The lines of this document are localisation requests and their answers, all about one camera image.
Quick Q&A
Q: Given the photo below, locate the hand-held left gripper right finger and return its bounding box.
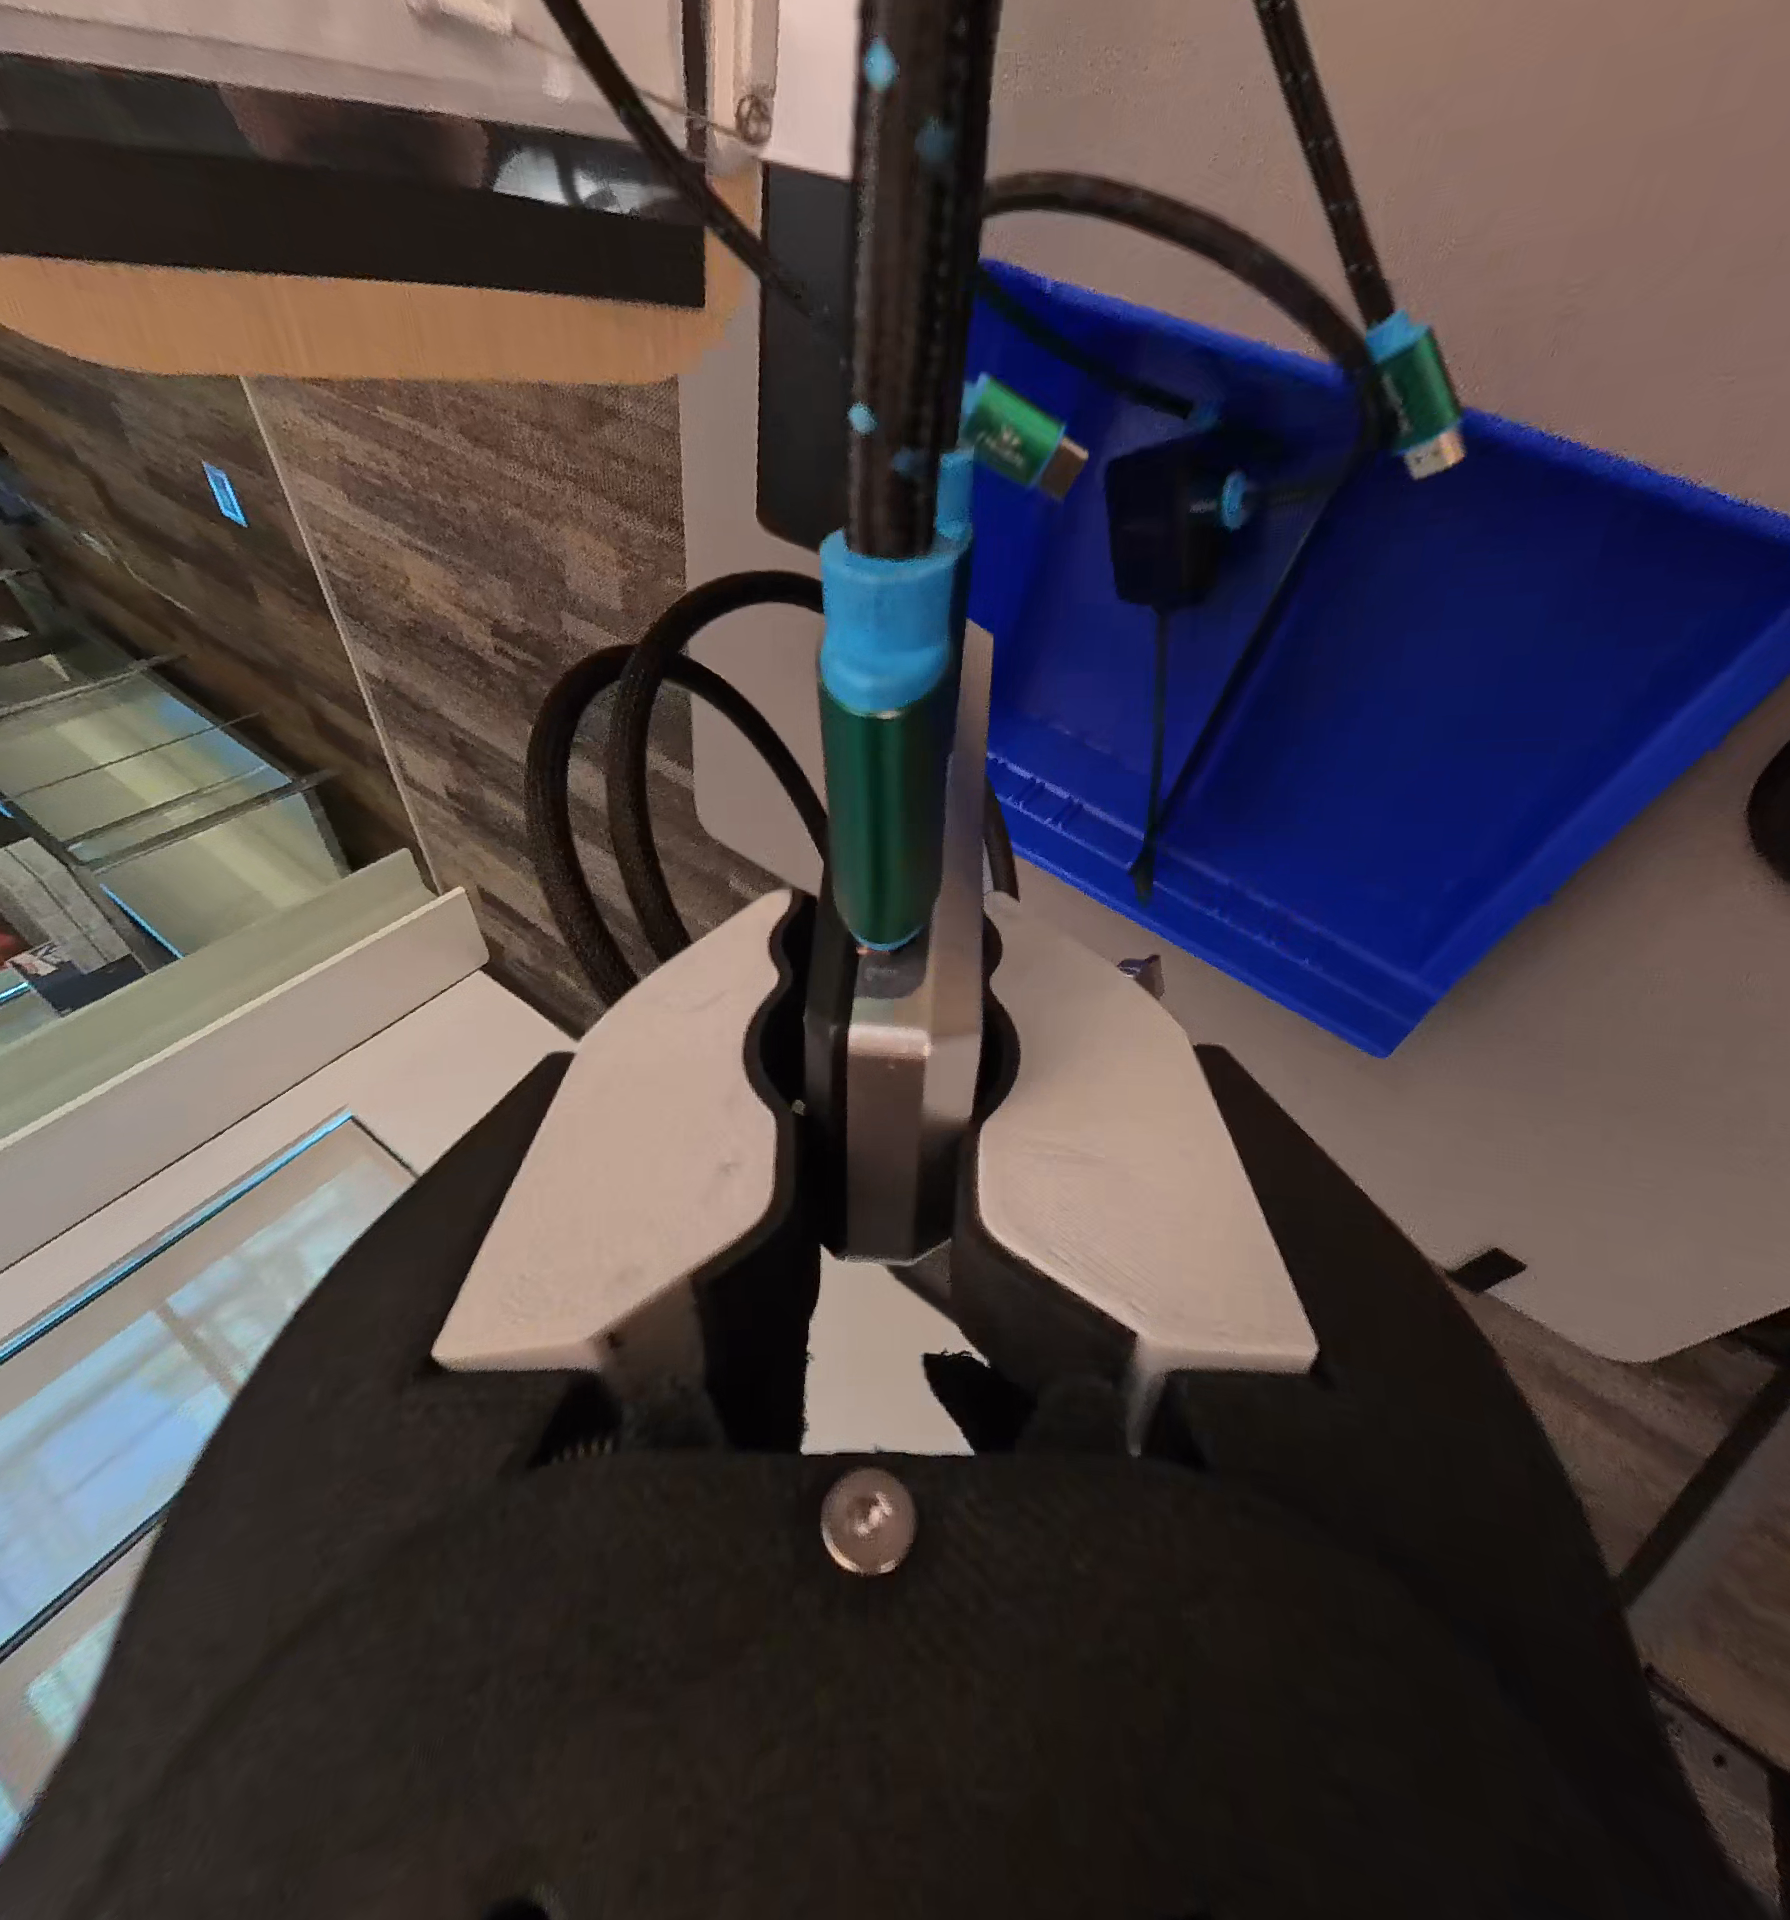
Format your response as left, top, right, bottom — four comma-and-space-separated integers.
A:
962, 897, 1319, 1453

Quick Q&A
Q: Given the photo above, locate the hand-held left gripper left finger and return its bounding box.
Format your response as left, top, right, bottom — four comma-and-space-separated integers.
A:
432, 888, 823, 1453

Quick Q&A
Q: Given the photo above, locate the thin black adapter cable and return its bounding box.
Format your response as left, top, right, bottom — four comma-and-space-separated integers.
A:
1129, 501, 1347, 900

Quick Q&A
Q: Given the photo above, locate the black braided HDMI cable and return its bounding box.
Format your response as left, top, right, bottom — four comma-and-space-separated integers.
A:
817, 0, 1471, 954
523, 569, 1022, 1029
956, 168, 1391, 530

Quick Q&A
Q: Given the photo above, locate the blue plastic bin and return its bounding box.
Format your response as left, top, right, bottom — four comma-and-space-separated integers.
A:
970, 258, 1790, 1060

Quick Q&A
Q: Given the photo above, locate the large glass window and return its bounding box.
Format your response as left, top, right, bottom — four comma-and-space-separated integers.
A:
0, 1109, 416, 1890

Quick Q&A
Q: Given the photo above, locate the laminated instruction sheet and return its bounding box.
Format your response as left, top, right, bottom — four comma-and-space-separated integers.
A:
0, 0, 774, 197

